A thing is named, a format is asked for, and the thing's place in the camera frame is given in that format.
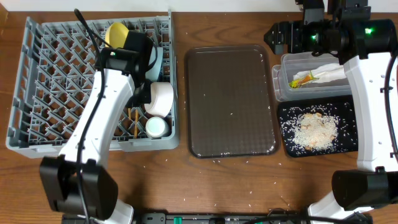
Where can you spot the light blue bowl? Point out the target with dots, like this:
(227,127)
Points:
(155,64)

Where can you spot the black plastic bin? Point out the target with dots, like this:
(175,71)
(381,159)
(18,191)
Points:
(348,124)

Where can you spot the dark brown tray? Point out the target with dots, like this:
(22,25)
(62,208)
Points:
(230,102)

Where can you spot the rice and food scraps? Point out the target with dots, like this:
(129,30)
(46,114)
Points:
(315,130)

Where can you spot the yellow plastic plate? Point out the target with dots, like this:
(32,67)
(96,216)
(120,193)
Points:
(116,35)

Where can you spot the grey dish rack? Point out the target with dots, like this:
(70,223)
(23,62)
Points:
(54,81)

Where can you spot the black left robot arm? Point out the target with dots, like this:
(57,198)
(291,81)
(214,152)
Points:
(76,182)

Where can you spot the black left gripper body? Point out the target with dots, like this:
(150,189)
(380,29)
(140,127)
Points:
(143,94)

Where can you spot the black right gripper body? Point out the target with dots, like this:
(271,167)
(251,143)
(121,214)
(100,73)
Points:
(311,39)

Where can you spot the green yellow snack wrapper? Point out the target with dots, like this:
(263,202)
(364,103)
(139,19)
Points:
(306,78)

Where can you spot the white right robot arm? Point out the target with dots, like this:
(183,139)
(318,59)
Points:
(367,50)

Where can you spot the white plastic cup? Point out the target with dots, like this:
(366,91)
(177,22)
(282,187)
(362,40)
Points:
(156,127)

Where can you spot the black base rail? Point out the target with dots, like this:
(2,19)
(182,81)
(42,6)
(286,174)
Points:
(272,218)

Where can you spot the wooden chopstick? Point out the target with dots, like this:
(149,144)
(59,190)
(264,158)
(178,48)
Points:
(129,113)
(136,121)

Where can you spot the clear plastic bin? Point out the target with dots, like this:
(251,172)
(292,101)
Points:
(291,64)

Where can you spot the white paper napkin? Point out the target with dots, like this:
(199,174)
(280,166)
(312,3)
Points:
(325,73)

